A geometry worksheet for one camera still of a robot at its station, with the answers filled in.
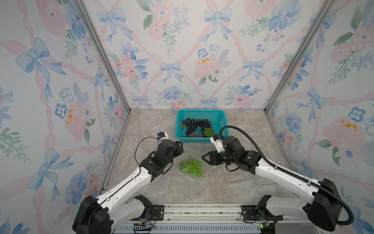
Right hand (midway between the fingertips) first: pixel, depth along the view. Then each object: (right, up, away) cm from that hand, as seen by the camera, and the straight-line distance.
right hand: (201, 150), depth 78 cm
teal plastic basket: (-13, +9, +29) cm, 32 cm away
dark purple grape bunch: (-4, +14, +22) cm, 27 cm away
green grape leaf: (+7, +9, +22) cm, 25 cm away
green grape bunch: (-4, -10, +4) cm, 11 cm away
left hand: (-11, +3, +3) cm, 11 cm away
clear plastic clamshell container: (-8, -2, -3) cm, 9 cm away
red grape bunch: (-3, +6, +22) cm, 24 cm away
